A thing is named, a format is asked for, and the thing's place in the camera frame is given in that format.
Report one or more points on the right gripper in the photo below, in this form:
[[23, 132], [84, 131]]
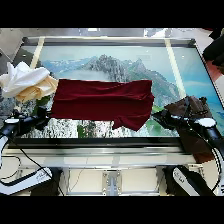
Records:
[[166, 120]]

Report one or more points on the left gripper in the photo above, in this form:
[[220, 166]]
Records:
[[33, 122]]

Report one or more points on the brown garment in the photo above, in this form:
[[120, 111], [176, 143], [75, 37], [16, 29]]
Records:
[[196, 146]]

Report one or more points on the red T-shirt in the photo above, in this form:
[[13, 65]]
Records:
[[103, 101]]

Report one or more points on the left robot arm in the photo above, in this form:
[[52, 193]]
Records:
[[6, 133]]

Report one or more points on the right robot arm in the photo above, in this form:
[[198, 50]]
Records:
[[213, 136]]

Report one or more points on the cream garment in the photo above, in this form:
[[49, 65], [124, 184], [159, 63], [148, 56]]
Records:
[[40, 89]]

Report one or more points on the white garment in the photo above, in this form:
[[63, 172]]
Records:
[[20, 78]]

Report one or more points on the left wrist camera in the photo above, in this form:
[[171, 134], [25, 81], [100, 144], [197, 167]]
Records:
[[42, 112]]

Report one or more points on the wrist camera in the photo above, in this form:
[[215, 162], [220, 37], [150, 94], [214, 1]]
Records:
[[202, 100], [42, 112]]

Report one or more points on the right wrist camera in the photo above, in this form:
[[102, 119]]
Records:
[[202, 100]]

